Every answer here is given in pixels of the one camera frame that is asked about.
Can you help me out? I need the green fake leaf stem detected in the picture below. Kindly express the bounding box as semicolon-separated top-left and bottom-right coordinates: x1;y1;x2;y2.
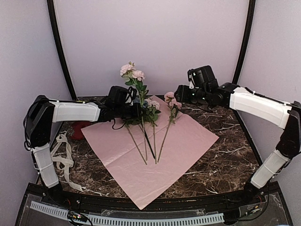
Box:
120;61;148;161

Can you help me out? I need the purple and pink wrapping paper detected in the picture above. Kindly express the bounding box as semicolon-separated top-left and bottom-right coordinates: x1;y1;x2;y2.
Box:
82;96;218;210

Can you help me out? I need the blue fake flower stem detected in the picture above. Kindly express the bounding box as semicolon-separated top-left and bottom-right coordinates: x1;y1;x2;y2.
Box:
133;98;157;161

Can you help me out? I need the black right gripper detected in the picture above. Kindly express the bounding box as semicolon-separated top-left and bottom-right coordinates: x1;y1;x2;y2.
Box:
174;84;209;105

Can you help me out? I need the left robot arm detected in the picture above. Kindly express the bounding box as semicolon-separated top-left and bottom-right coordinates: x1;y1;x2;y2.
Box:
23;95;142;205

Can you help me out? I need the white printed ribbon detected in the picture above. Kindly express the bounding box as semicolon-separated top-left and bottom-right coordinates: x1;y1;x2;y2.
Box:
50;131;83;192

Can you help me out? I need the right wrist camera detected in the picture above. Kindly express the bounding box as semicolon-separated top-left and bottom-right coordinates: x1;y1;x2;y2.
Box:
187;65;215;88

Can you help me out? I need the white fake flower stem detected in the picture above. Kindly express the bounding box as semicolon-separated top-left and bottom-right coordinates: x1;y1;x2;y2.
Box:
125;120;147;165

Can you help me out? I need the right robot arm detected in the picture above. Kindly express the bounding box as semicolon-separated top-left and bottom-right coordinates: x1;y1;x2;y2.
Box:
175;83;301;204

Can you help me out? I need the grey cable duct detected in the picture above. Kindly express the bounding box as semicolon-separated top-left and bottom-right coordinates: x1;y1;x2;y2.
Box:
30;201;224;226

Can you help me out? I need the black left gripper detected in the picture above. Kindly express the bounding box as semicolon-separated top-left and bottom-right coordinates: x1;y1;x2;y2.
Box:
115;103;146;121

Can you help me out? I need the pink fake flower stem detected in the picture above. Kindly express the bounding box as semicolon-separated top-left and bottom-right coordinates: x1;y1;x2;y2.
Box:
146;98;160;164
157;92;182;162

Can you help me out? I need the black front rail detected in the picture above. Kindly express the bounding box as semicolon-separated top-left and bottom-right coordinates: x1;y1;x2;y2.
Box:
55;182;283;212

